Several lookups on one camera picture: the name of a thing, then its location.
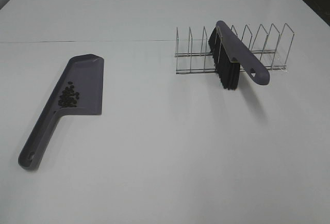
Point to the purple hand brush black bristles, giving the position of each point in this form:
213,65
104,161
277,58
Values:
230,55

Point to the purple plastic dustpan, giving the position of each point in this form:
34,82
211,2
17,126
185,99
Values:
87,73

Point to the pile of coffee beans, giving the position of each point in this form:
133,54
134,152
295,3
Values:
69,97

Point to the chrome wire dish rack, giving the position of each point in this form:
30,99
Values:
271,46

